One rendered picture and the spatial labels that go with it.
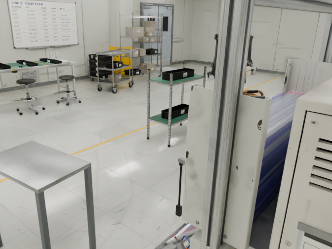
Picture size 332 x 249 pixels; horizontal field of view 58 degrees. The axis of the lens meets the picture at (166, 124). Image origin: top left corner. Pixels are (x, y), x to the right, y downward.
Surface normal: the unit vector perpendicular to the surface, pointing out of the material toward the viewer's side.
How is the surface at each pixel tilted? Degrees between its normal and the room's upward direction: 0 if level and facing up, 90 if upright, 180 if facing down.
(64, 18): 90
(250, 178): 90
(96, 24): 90
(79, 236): 0
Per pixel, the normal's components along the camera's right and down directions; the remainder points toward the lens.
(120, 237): 0.03, -0.94
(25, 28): 0.77, 0.24
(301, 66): -0.63, 0.25
